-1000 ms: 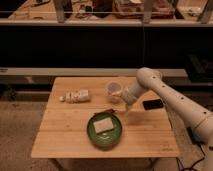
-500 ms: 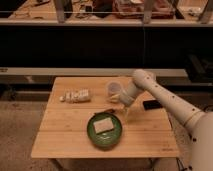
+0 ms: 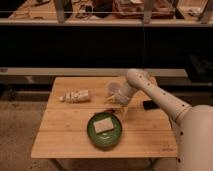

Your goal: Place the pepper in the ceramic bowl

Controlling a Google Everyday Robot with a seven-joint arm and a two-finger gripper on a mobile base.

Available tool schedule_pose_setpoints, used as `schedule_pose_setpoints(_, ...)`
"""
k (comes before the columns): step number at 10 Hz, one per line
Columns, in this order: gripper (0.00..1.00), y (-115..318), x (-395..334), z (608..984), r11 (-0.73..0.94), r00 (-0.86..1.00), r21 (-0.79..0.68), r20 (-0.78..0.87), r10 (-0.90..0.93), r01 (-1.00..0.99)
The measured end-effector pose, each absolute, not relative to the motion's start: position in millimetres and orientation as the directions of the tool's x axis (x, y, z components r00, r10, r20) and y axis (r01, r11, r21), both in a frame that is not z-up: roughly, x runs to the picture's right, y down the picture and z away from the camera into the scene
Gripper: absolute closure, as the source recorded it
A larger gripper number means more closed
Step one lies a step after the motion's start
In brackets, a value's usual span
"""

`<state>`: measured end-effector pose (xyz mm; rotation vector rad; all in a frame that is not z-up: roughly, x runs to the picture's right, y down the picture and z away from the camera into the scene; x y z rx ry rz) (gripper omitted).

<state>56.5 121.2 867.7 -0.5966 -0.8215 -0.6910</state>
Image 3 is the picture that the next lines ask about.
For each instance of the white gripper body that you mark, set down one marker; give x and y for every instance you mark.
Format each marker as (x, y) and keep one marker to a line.
(124, 94)

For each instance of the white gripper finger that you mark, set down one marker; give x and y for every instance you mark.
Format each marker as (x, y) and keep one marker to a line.
(121, 109)
(111, 99)

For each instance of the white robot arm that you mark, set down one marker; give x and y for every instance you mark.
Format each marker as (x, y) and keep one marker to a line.
(195, 150)

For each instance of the red chili pepper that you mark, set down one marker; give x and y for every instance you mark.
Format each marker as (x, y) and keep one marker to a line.
(110, 111)

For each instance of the white sponge in bowl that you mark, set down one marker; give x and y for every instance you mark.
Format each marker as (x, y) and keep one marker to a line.
(103, 125)

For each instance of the green ceramic bowl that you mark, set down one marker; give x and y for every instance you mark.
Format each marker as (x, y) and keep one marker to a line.
(108, 138)

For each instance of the translucent plastic cup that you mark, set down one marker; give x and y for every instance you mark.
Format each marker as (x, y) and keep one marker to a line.
(112, 88)

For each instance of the black smartphone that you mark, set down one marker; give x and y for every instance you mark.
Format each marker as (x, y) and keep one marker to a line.
(150, 105)

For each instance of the white tube bottle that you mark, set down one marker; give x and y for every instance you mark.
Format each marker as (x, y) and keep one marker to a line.
(76, 96)

